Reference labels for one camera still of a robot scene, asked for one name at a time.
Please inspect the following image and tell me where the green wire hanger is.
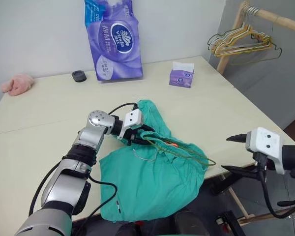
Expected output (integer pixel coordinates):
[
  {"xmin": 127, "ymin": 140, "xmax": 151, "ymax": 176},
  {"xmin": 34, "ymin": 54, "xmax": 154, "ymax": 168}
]
[{"xmin": 230, "ymin": 31, "xmax": 283, "ymax": 65}]

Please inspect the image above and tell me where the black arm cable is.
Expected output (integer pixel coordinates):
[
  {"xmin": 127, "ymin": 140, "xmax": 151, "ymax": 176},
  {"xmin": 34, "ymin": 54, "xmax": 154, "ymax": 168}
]
[
  {"xmin": 29, "ymin": 102, "xmax": 139, "ymax": 221},
  {"xmin": 258, "ymin": 169, "xmax": 295, "ymax": 219}
]

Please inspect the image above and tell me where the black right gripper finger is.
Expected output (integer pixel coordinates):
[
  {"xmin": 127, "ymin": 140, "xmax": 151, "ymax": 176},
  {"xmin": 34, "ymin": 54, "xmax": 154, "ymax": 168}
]
[
  {"xmin": 221, "ymin": 165, "xmax": 262, "ymax": 178},
  {"xmin": 226, "ymin": 132, "xmax": 248, "ymax": 143}
]

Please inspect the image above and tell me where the teal green garment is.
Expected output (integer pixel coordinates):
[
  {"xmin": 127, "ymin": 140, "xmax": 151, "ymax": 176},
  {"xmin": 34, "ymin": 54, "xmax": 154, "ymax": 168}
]
[{"xmin": 99, "ymin": 99, "xmax": 208, "ymax": 222}]

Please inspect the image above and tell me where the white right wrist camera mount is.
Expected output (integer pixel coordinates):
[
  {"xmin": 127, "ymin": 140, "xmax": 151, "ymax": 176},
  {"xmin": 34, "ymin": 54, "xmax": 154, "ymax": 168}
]
[{"xmin": 245, "ymin": 126, "xmax": 286, "ymax": 176}]

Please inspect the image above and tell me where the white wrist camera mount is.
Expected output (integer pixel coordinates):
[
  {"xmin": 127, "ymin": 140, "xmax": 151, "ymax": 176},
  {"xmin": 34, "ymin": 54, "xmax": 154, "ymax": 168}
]
[
  {"xmin": 117, "ymin": 109, "xmax": 145, "ymax": 141},
  {"xmin": 245, "ymin": 126, "xmax": 286, "ymax": 176}
]

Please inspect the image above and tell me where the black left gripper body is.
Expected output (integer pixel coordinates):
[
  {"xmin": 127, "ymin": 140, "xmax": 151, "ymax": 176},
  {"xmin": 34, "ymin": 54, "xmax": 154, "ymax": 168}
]
[{"xmin": 124, "ymin": 124, "xmax": 145, "ymax": 147}]

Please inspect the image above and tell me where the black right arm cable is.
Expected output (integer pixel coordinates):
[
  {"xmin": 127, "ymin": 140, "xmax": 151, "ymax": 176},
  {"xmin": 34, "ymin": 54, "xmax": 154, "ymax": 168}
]
[{"xmin": 258, "ymin": 169, "xmax": 295, "ymax": 219}]

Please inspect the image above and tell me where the olive wire hanger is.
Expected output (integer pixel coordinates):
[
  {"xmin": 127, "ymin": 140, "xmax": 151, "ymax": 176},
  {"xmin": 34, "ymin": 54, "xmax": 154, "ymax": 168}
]
[{"xmin": 131, "ymin": 137, "xmax": 217, "ymax": 168}]

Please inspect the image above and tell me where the dark rounded shape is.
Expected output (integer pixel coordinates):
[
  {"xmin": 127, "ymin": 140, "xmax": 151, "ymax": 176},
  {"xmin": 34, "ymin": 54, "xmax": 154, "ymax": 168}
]
[{"xmin": 174, "ymin": 208, "xmax": 210, "ymax": 236}]

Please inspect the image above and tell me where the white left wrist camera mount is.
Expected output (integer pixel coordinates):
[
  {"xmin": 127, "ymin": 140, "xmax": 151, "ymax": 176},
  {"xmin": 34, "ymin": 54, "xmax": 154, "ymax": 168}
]
[{"xmin": 117, "ymin": 109, "xmax": 145, "ymax": 141}]

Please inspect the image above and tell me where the pink cloth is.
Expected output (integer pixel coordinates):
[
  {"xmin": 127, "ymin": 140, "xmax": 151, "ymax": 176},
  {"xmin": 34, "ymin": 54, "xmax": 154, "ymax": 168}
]
[{"xmin": 0, "ymin": 74, "xmax": 35, "ymax": 97}]

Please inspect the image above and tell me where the small purple tissue pack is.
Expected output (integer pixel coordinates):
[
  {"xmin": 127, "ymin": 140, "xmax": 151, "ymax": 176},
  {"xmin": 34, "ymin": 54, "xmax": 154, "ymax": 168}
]
[{"xmin": 169, "ymin": 61, "xmax": 196, "ymax": 89}]

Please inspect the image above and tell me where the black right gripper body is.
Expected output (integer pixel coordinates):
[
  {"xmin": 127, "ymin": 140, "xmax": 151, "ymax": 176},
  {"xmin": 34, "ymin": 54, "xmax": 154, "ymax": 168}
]
[{"xmin": 253, "ymin": 151, "xmax": 270, "ymax": 173}]

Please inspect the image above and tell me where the black round cap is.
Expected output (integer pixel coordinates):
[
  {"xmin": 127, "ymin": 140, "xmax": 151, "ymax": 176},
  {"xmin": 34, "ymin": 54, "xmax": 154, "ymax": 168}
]
[{"xmin": 71, "ymin": 70, "xmax": 88, "ymax": 84}]

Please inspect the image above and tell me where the purple tissue multipack bag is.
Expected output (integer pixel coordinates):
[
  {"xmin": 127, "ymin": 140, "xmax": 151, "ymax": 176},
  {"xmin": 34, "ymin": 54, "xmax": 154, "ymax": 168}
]
[{"xmin": 83, "ymin": 0, "xmax": 144, "ymax": 82}]

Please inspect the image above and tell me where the yellow wire hanger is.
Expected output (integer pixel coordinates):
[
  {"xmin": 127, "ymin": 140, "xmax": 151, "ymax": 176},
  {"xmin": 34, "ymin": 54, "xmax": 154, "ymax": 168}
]
[{"xmin": 210, "ymin": 22, "xmax": 271, "ymax": 58}]

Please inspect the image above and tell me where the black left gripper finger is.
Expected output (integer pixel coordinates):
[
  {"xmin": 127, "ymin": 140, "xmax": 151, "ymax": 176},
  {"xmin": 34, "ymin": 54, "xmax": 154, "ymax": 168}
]
[
  {"xmin": 132, "ymin": 137, "xmax": 152, "ymax": 146},
  {"xmin": 140, "ymin": 124, "xmax": 156, "ymax": 133}
]

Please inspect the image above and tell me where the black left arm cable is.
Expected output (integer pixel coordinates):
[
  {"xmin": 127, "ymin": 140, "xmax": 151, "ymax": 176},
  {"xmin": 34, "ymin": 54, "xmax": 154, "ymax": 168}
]
[{"xmin": 29, "ymin": 102, "xmax": 139, "ymax": 221}]

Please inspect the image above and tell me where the black metal frame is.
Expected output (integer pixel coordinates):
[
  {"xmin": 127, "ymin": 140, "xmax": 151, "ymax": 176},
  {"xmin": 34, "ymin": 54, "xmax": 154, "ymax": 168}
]
[{"xmin": 215, "ymin": 210, "xmax": 245, "ymax": 236}]

